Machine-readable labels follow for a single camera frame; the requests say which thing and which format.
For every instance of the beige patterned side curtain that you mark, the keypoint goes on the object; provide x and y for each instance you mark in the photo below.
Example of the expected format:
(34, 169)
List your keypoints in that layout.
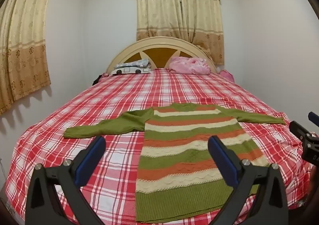
(22, 40)

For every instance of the pink cloth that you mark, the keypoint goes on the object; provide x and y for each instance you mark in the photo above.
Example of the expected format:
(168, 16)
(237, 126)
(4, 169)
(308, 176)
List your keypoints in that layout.
(228, 75)

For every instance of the pink pillow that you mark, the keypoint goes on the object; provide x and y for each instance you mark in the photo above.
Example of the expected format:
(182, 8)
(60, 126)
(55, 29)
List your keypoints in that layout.
(189, 65)

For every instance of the dark object beside bed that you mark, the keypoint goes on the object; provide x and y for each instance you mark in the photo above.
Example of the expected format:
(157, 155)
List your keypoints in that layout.
(97, 80)

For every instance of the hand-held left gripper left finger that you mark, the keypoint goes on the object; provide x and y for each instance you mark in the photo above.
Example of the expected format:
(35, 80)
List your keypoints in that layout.
(91, 160)

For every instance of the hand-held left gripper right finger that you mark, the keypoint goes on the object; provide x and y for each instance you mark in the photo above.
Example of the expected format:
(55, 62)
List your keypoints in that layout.
(223, 159)

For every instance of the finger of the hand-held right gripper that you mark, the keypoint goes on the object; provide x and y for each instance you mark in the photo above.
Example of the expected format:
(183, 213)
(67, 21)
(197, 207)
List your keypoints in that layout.
(297, 129)
(313, 118)

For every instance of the cream wooden headboard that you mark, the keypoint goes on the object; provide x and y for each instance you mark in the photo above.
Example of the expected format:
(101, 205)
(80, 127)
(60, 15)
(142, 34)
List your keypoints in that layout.
(159, 55)

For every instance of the green striped knit sweater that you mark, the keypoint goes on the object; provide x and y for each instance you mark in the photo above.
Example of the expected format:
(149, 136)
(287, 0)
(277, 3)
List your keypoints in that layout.
(184, 155)

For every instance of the bed with red plaid sheet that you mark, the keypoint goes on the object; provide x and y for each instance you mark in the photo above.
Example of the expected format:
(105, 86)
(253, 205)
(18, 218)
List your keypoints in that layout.
(119, 100)

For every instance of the beige patterned curtain panel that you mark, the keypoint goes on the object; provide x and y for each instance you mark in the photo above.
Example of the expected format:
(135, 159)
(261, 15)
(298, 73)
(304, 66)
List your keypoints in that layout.
(201, 15)
(157, 8)

